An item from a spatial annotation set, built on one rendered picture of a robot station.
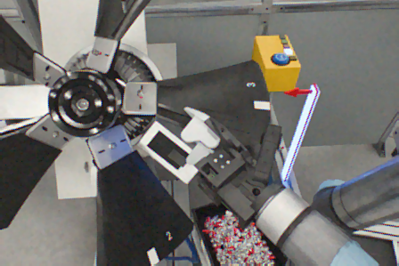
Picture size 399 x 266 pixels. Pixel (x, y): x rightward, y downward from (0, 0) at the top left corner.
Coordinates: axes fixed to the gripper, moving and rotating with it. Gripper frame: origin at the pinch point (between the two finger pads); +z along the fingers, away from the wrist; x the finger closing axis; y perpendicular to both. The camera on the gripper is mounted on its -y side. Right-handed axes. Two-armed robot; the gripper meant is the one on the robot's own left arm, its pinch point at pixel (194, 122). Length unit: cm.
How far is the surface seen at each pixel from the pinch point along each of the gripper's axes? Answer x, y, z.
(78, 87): -7.9, 13.0, 14.8
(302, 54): 52, -84, 30
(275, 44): 15.4, -43.3, 15.7
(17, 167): 5.7, 29.5, 19.5
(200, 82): 0.5, -8.0, 7.4
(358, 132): 114, -115, 2
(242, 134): 3.9, -6.4, -6.3
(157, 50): 35, -29, 62
